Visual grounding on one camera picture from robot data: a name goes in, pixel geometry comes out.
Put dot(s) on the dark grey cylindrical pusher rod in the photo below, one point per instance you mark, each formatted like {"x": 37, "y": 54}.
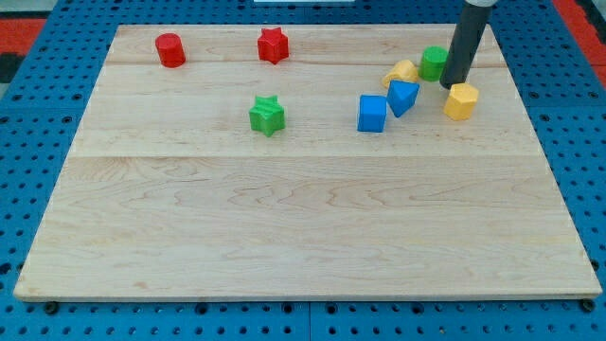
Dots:
{"x": 468, "y": 33}

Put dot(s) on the blue triangle block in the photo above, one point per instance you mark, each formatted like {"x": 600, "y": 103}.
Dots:
{"x": 401, "y": 96}

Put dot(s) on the green cylinder block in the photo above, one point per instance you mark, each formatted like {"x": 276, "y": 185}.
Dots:
{"x": 432, "y": 62}

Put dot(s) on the yellow hexagon block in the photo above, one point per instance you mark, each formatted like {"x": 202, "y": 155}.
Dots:
{"x": 461, "y": 101}

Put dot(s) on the blue cube block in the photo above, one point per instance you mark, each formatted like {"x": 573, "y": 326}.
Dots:
{"x": 372, "y": 113}

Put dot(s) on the red star block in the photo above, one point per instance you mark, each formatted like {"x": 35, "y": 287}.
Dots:
{"x": 273, "y": 45}

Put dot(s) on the green star block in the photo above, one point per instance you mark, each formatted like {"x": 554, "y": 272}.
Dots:
{"x": 267, "y": 115}

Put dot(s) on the light wooden board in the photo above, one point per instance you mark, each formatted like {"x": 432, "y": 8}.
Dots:
{"x": 167, "y": 194}

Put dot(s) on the red cylinder block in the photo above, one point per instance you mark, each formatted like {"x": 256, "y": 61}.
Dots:
{"x": 170, "y": 50}

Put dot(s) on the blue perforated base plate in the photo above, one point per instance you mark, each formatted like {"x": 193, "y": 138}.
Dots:
{"x": 42, "y": 107}

